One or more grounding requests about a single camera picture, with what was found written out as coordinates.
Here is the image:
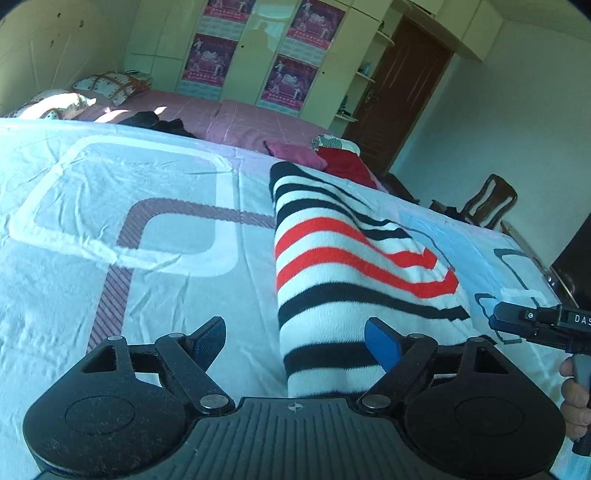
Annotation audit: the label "patterned pillow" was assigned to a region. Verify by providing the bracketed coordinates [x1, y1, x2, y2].
[71, 71, 149, 108]
[4, 89, 99, 121]

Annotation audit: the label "dark wooden chair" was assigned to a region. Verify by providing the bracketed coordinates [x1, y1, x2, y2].
[429, 174, 519, 230]

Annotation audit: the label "metal bed rail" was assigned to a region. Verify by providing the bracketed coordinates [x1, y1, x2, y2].
[501, 220, 556, 283]

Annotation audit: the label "cream corner shelves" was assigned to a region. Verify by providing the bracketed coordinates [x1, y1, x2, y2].
[334, 22, 396, 123]

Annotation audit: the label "black screen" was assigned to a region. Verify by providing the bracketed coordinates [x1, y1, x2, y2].
[549, 216, 591, 306]

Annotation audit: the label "cream round headboard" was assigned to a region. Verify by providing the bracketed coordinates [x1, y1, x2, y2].
[0, 0, 126, 117]

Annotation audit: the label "cream wardrobe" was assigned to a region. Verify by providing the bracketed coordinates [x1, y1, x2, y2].
[124, 0, 394, 134]

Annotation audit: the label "pink garment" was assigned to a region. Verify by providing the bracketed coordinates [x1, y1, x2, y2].
[263, 141, 329, 169]

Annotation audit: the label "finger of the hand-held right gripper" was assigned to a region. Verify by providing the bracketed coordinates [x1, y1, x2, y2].
[488, 316, 555, 344]
[495, 302, 562, 325]

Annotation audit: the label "black white red striped sweater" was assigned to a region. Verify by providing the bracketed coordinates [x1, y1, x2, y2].
[269, 161, 472, 398]

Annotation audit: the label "person's right hand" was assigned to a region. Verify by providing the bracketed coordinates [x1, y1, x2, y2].
[558, 357, 591, 441]

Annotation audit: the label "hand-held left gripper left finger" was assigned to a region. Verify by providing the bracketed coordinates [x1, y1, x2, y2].
[79, 316, 234, 415]

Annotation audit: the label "pink bed sheet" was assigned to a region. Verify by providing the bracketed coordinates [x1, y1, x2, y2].
[74, 89, 389, 191]

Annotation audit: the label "black garment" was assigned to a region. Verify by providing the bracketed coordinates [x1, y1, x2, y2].
[117, 111, 195, 138]

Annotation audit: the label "small striped garment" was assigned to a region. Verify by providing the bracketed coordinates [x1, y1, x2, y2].
[310, 134, 362, 156]

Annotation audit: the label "purple wall poster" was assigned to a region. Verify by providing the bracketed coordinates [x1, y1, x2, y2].
[286, 0, 348, 52]
[202, 0, 257, 22]
[259, 54, 320, 117]
[180, 33, 239, 96]

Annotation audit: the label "red garment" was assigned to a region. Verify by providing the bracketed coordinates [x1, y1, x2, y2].
[318, 148, 378, 191]

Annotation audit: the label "cream overhead cabinet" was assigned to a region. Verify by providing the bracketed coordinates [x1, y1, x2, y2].
[405, 0, 509, 64]

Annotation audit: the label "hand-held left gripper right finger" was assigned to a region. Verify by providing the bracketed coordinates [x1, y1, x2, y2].
[360, 316, 505, 412]

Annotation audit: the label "brown wooden door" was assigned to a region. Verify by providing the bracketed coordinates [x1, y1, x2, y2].
[355, 17, 456, 174]

